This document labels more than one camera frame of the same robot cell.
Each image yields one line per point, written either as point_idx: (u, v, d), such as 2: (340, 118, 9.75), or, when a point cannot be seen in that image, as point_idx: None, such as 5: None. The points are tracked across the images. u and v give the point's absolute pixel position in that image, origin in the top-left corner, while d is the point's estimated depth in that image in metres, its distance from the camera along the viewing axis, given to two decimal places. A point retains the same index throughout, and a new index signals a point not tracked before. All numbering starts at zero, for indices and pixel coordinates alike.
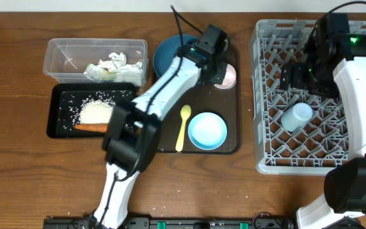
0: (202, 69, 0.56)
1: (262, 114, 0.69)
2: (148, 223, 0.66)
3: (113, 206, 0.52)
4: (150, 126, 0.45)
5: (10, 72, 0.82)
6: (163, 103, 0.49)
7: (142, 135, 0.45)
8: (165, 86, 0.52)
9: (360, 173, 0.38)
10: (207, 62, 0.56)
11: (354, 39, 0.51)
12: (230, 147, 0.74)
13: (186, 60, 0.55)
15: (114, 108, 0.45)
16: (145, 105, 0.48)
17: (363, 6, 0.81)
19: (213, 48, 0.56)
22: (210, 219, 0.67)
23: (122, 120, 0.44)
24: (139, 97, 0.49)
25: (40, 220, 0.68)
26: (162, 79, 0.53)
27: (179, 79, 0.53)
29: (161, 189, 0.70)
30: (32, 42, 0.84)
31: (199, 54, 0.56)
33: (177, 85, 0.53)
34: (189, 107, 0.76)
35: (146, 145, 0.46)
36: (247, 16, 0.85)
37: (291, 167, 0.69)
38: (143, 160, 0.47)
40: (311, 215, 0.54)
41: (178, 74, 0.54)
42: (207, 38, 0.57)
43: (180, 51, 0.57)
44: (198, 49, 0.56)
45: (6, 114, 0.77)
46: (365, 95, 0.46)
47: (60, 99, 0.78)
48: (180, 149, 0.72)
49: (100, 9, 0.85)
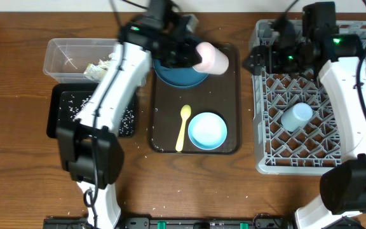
0: (152, 48, 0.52)
1: (262, 114, 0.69)
2: (148, 223, 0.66)
3: (101, 213, 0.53)
4: (101, 141, 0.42)
5: (9, 72, 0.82)
6: (111, 110, 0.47)
7: (96, 150, 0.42)
8: (112, 88, 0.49)
9: (355, 175, 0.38)
10: (156, 39, 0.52)
11: (338, 39, 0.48)
12: (230, 147, 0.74)
13: (129, 44, 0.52)
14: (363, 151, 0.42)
15: (58, 131, 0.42)
16: (91, 117, 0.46)
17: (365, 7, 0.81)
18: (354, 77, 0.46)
19: (159, 21, 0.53)
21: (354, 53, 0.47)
22: (210, 219, 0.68)
23: (70, 142, 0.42)
24: (82, 110, 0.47)
25: (40, 220, 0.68)
26: (108, 79, 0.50)
27: (126, 74, 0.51)
29: (161, 189, 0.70)
30: (32, 42, 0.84)
31: (142, 32, 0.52)
33: (126, 81, 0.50)
34: (188, 107, 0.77)
35: (104, 159, 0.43)
36: (247, 16, 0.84)
37: (291, 167, 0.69)
38: (106, 173, 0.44)
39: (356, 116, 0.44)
40: (309, 216, 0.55)
41: (124, 67, 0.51)
42: (150, 12, 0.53)
43: (122, 36, 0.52)
44: (143, 28, 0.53)
45: (6, 114, 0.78)
46: (352, 96, 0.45)
47: (60, 99, 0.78)
48: (180, 148, 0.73)
49: (100, 9, 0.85)
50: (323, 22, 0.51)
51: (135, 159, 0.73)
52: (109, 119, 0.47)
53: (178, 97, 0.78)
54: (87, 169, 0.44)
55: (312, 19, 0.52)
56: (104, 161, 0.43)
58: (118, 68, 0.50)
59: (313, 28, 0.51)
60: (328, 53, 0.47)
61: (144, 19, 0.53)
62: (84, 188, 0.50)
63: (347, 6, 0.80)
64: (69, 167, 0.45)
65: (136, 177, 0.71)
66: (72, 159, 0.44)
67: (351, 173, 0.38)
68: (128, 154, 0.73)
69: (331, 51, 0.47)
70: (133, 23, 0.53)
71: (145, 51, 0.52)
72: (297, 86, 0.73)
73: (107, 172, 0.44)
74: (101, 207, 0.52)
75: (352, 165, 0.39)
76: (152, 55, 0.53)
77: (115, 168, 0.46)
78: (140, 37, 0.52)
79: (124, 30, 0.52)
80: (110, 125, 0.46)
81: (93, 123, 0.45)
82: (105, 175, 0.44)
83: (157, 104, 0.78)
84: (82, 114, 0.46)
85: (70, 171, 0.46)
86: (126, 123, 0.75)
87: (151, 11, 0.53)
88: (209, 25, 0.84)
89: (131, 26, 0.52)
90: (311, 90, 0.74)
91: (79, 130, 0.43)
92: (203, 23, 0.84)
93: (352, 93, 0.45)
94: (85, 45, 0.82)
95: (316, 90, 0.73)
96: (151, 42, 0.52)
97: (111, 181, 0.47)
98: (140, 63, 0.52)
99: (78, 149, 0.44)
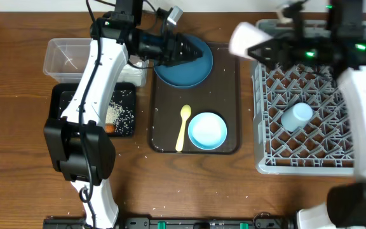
0: (128, 41, 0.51)
1: (262, 114, 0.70)
2: (148, 223, 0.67)
3: (99, 212, 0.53)
4: (90, 136, 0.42)
5: (9, 71, 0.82)
6: (95, 105, 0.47)
7: (86, 147, 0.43)
8: (93, 83, 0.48)
9: None
10: (130, 30, 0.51)
11: (364, 46, 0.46)
12: (230, 147, 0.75)
13: (105, 39, 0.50)
14: None
15: (44, 131, 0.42)
16: (76, 114, 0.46)
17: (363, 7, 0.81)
18: None
19: (131, 16, 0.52)
21: None
22: (210, 219, 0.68)
23: (58, 140, 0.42)
24: (68, 107, 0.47)
25: (40, 220, 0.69)
26: (89, 74, 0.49)
27: (105, 67, 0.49)
29: (161, 189, 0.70)
30: (32, 42, 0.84)
31: (116, 26, 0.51)
33: (105, 74, 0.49)
34: (189, 107, 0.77)
35: (95, 152, 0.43)
36: (248, 15, 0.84)
37: (291, 167, 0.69)
38: (99, 169, 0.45)
39: None
40: (311, 220, 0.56)
41: (101, 61, 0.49)
42: (120, 7, 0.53)
43: (93, 32, 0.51)
44: (115, 21, 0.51)
45: (6, 114, 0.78)
46: None
47: (60, 99, 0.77)
48: (180, 148, 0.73)
49: (101, 9, 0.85)
50: (347, 21, 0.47)
51: (136, 159, 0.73)
52: (94, 116, 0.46)
53: (178, 97, 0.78)
54: (80, 166, 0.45)
55: (335, 18, 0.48)
56: (96, 158, 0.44)
58: (96, 62, 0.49)
59: (337, 28, 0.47)
60: (351, 59, 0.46)
61: (115, 14, 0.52)
62: (78, 187, 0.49)
63: None
64: (61, 166, 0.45)
65: (136, 177, 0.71)
66: (63, 158, 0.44)
67: (364, 193, 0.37)
68: (128, 154, 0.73)
69: (352, 56, 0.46)
70: (105, 18, 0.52)
71: (119, 43, 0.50)
72: (297, 86, 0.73)
73: (100, 166, 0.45)
74: (98, 206, 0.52)
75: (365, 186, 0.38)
76: (128, 48, 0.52)
77: (107, 162, 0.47)
78: (114, 30, 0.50)
79: (97, 24, 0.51)
80: (96, 119, 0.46)
81: (79, 119, 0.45)
82: (98, 170, 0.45)
83: (157, 104, 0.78)
84: (67, 113, 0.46)
85: (62, 170, 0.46)
86: (126, 123, 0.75)
87: (121, 6, 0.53)
88: (210, 25, 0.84)
89: (104, 21, 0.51)
90: (311, 90, 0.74)
91: (67, 129, 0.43)
92: (203, 23, 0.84)
93: None
94: (85, 46, 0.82)
95: (316, 90, 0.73)
96: (126, 34, 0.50)
97: (105, 176, 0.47)
98: (118, 55, 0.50)
99: (68, 147, 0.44)
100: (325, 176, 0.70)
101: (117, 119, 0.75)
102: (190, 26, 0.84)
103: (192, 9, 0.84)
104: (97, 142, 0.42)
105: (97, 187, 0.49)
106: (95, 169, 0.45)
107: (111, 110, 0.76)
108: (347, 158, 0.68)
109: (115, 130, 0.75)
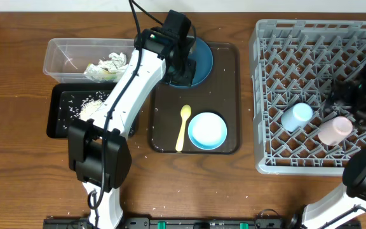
0: (168, 56, 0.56)
1: (262, 114, 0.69)
2: (148, 223, 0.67)
3: (103, 214, 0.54)
4: (112, 144, 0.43)
5: (9, 71, 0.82)
6: (124, 114, 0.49)
7: (105, 154, 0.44)
8: (126, 92, 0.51)
9: None
10: (172, 48, 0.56)
11: None
12: (230, 147, 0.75)
13: (145, 51, 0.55)
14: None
15: (68, 130, 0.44)
16: (103, 119, 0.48)
17: (364, 6, 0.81)
18: None
19: (176, 35, 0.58)
21: None
22: (210, 219, 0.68)
23: (80, 140, 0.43)
24: (98, 111, 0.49)
25: (40, 220, 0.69)
26: (124, 83, 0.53)
27: (142, 77, 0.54)
29: (161, 189, 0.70)
30: (32, 42, 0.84)
31: (159, 41, 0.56)
33: (140, 84, 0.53)
34: (189, 107, 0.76)
35: (114, 161, 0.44)
36: (247, 16, 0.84)
37: (291, 167, 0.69)
38: (112, 177, 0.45)
39: None
40: (319, 207, 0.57)
41: (139, 72, 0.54)
42: (170, 25, 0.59)
43: (137, 41, 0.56)
44: (160, 36, 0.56)
45: (6, 114, 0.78)
46: None
47: (60, 99, 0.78)
48: (180, 148, 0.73)
49: (101, 9, 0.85)
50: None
51: (136, 159, 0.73)
52: (121, 123, 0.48)
53: (178, 97, 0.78)
54: (94, 170, 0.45)
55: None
56: (112, 165, 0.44)
58: (135, 72, 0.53)
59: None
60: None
61: (162, 30, 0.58)
62: (88, 189, 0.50)
63: (347, 6, 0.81)
64: (76, 166, 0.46)
65: (136, 177, 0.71)
66: (80, 159, 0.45)
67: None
68: None
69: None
70: (152, 31, 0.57)
71: (160, 58, 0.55)
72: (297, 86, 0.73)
73: (113, 175, 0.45)
74: (103, 208, 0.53)
75: None
76: (166, 63, 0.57)
77: (121, 172, 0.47)
78: (157, 45, 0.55)
79: (143, 35, 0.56)
80: (121, 128, 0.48)
81: (105, 124, 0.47)
82: (111, 177, 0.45)
83: (158, 104, 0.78)
84: (94, 117, 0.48)
85: (77, 170, 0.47)
86: None
87: (169, 23, 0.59)
88: (209, 25, 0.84)
89: (151, 34, 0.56)
90: (310, 90, 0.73)
91: (90, 131, 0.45)
92: (203, 23, 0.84)
93: None
94: (85, 46, 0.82)
95: (316, 90, 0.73)
96: (168, 51, 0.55)
97: (117, 185, 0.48)
98: (155, 70, 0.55)
99: (88, 149, 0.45)
100: (325, 177, 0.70)
101: None
102: None
103: (192, 9, 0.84)
104: (117, 151, 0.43)
105: (106, 193, 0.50)
106: (108, 177, 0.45)
107: None
108: (347, 158, 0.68)
109: None
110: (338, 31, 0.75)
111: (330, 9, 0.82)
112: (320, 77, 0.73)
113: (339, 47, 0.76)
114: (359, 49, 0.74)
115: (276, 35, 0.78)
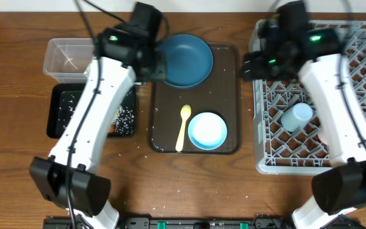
0: (136, 58, 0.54)
1: (262, 114, 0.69)
2: (148, 223, 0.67)
3: (96, 224, 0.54)
4: (77, 181, 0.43)
5: (9, 71, 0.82)
6: (88, 142, 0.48)
7: (72, 191, 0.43)
8: (88, 114, 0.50)
9: (346, 181, 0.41)
10: (140, 48, 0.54)
11: (319, 36, 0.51)
12: (230, 147, 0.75)
13: (107, 59, 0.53)
14: (351, 154, 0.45)
15: (32, 170, 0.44)
16: (66, 154, 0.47)
17: (363, 6, 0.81)
18: (336, 76, 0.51)
19: (145, 30, 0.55)
21: (332, 45, 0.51)
22: (210, 219, 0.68)
23: (44, 180, 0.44)
24: (58, 145, 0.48)
25: (40, 220, 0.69)
26: (86, 102, 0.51)
27: (105, 95, 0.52)
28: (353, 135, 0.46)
29: (161, 189, 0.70)
30: (32, 42, 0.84)
31: (124, 42, 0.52)
33: (104, 103, 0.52)
34: (189, 107, 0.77)
35: (82, 196, 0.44)
36: (247, 16, 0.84)
37: (291, 167, 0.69)
38: (88, 208, 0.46)
39: (340, 119, 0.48)
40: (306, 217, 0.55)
41: (100, 90, 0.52)
42: (136, 21, 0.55)
43: (95, 49, 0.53)
44: (122, 37, 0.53)
45: (6, 114, 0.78)
46: (335, 96, 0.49)
47: (60, 99, 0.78)
48: (180, 148, 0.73)
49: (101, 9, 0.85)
50: (297, 23, 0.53)
51: (136, 159, 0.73)
52: (85, 155, 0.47)
53: (178, 97, 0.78)
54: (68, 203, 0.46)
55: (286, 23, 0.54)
56: (82, 200, 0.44)
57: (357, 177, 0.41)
58: (94, 91, 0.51)
59: (288, 29, 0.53)
60: (308, 51, 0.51)
61: (128, 27, 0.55)
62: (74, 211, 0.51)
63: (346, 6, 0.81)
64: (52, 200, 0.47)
65: (136, 177, 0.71)
66: (52, 194, 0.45)
67: (343, 179, 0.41)
68: (128, 154, 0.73)
69: (311, 49, 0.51)
70: (115, 30, 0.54)
71: (124, 66, 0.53)
72: (297, 86, 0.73)
73: (88, 207, 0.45)
74: (94, 221, 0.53)
75: (344, 172, 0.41)
76: (135, 66, 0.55)
77: (98, 200, 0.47)
78: (122, 48, 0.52)
79: (103, 39, 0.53)
80: (88, 162, 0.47)
81: (68, 160, 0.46)
82: (87, 209, 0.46)
83: (158, 104, 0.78)
84: (56, 152, 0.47)
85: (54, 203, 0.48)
86: (126, 123, 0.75)
87: (136, 20, 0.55)
88: (209, 25, 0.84)
89: (112, 35, 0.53)
90: None
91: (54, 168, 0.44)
92: (203, 23, 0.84)
93: (336, 93, 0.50)
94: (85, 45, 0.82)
95: None
96: (135, 53, 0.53)
97: (97, 210, 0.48)
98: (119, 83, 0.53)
99: (57, 186, 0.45)
100: None
101: (117, 119, 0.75)
102: (190, 25, 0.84)
103: (192, 9, 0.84)
104: (84, 188, 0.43)
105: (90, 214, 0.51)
106: (84, 210, 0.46)
107: None
108: None
109: (115, 130, 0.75)
110: None
111: (330, 9, 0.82)
112: None
113: None
114: (359, 49, 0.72)
115: None
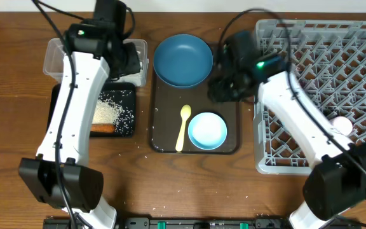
0: (106, 48, 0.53)
1: (262, 114, 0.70)
2: (148, 223, 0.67)
3: (94, 224, 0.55)
4: (68, 175, 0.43)
5: (9, 71, 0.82)
6: (74, 137, 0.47)
7: (66, 186, 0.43)
8: (69, 108, 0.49)
9: (326, 180, 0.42)
10: (109, 37, 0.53)
11: (262, 63, 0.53)
12: (230, 147, 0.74)
13: (78, 53, 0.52)
14: (324, 152, 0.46)
15: (21, 172, 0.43)
16: (53, 151, 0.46)
17: (363, 6, 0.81)
18: (289, 90, 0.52)
19: (111, 21, 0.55)
21: (279, 69, 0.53)
22: (210, 219, 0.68)
23: (36, 180, 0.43)
24: (44, 143, 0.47)
25: (40, 220, 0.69)
26: (64, 97, 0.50)
27: (82, 88, 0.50)
28: (320, 135, 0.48)
29: (161, 189, 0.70)
30: (32, 42, 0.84)
31: (92, 35, 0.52)
33: (84, 95, 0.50)
34: (189, 107, 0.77)
35: (77, 190, 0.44)
36: (247, 16, 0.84)
37: (290, 167, 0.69)
38: (84, 203, 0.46)
39: (306, 126, 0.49)
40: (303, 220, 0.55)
41: (77, 83, 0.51)
42: (100, 15, 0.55)
43: (64, 47, 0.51)
44: (88, 30, 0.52)
45: (6, 114, 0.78)
46: (293, 107, 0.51)
47: None
48: (180, 148, 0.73)
49: None
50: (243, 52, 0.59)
51: (135, 159, 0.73)
52: (73, 149, 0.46)
53: (178, 97, 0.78)
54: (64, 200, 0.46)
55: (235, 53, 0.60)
56: (77, 194, 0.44)
57: (335, 173, 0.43)
58: (72, 85, 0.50)
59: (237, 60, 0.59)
60: (258, 77, 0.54)
61: (94, 21, 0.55)
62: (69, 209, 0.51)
63: (346, 6, 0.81)
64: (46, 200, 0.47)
65: (136, 177, 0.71)
66: (46, 194, 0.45)
67: (323, 177, 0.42)
68: (128, 154, 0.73)
69: (259, 75, 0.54)
70: (80, 25, 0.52)
71: (97, 57, 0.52)
72: None
73: (84, 201, 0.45)
74: (92, 221, 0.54)
75: (321, 170, 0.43)
76: (107, 56, 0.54)
77: (93, 193, 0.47)
78: (89, 40, 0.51)
79: (70, 34, 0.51)
80: (76, 155, 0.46)
81: (56, 156, 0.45)
82: (84, 203, 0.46)
83: (158, 104, 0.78)
84: (43, 150, 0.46)
85: (49, 202, 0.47)
86: (126, 123, 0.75)
87: (101, 13, 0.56)
88: (210, 25, 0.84)
89: (77, 30, 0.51)
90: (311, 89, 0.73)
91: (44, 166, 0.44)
92: (203, 23, 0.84)
93: (293, 104, 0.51)
94: None
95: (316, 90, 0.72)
96: (104, 43, 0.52)
97: (94, 203, 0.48)
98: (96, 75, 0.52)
99: (49, 184, 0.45)
100: None
101: (117, 119, 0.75)
102: (190, 25, 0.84)
103: (192, 9, 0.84)
104: (76, 180, 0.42)
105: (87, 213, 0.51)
106: (80, 204, 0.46)
107: (111, 110, 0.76)
108: None
109: (115, 130, 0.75)
110: (338, 31, 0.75)
111: (330, 9, 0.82)
112: (320, 77, 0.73)
113: (338, 47, 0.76)
114: (359, 50, 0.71)
115: (276, 35, 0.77)
